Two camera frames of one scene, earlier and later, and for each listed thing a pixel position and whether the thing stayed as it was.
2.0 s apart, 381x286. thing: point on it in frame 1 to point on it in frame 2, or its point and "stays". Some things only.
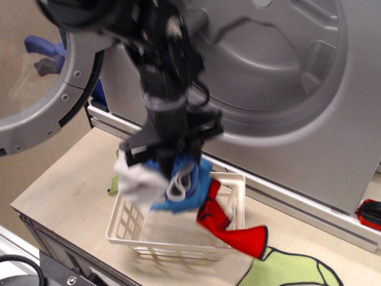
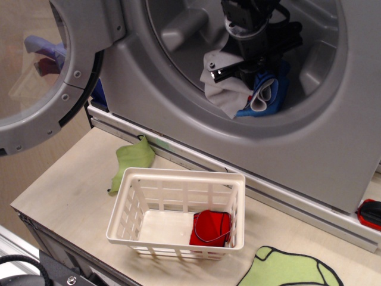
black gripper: x=169 y=130 to x=281 y=39
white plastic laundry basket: x=162 y=235 stays
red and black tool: x=369 y=214 stays
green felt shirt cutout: x=278 y=267 stays
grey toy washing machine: x=299 y=84 stays
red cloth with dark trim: x=214 y=213 to x=211 y=228
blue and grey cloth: x=187 y=188 to x=233 y=97
